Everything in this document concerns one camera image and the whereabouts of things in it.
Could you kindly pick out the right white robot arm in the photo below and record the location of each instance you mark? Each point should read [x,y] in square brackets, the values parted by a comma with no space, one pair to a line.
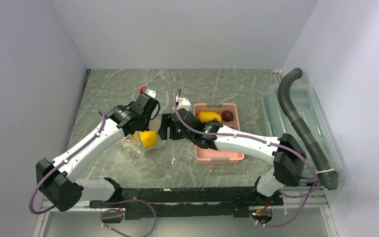
[283,153]

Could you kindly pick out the dark brown passion fruit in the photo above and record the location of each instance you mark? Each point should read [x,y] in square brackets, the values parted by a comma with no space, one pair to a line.
[227,116]

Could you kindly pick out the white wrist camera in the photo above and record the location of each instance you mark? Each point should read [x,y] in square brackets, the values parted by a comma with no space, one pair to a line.
[183,103]
[149,92]

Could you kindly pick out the yellow lemon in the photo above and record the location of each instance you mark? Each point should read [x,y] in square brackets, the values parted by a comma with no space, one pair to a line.
[146,138]

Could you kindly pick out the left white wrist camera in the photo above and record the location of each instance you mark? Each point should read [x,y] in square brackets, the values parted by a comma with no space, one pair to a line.
[149,92]

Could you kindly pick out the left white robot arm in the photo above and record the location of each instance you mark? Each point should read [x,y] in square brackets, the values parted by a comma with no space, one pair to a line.
[59,180]

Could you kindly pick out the pink perforated plastic basket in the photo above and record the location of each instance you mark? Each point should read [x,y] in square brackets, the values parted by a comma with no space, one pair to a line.
[220,156]

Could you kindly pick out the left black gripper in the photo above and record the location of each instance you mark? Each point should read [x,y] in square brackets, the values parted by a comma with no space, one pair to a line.
[146,126]

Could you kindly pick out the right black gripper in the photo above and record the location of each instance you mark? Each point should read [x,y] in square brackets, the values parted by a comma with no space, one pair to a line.
[163,130]

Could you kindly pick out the clear zip bag blue zipper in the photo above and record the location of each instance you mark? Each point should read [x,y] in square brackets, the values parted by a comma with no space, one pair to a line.
[131,145]

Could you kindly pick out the yellow mango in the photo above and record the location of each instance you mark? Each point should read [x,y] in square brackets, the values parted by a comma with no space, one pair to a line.
[208,116]

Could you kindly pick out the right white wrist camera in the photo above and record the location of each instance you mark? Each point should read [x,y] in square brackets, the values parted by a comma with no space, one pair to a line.
[183,103]

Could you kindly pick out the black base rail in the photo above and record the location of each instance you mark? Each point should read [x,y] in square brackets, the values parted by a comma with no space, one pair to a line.
[189,202]

